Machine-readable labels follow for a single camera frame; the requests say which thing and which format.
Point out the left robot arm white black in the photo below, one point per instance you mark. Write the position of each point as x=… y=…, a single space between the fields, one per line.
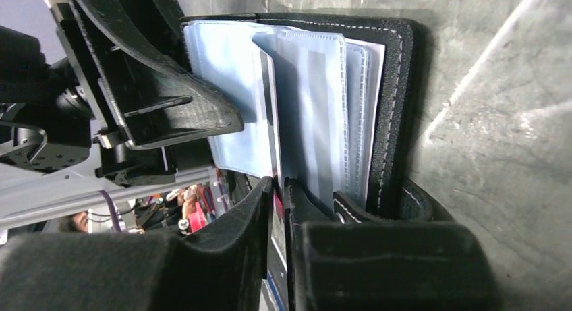
x=48 y=154

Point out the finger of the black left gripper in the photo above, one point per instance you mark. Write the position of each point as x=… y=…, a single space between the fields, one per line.
x=160 y=23

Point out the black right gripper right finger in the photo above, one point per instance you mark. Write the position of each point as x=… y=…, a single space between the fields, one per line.
x=357 y=261

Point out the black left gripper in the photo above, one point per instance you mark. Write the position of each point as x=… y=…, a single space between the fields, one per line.
x=131 y=61

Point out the white magnetic stripe card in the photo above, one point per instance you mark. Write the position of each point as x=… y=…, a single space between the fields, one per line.
x=271 y=115

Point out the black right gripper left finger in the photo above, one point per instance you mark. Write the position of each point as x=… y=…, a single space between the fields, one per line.
x=219 y=267

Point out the black card holder wallet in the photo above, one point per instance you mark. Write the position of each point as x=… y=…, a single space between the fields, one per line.
x=346 y=95

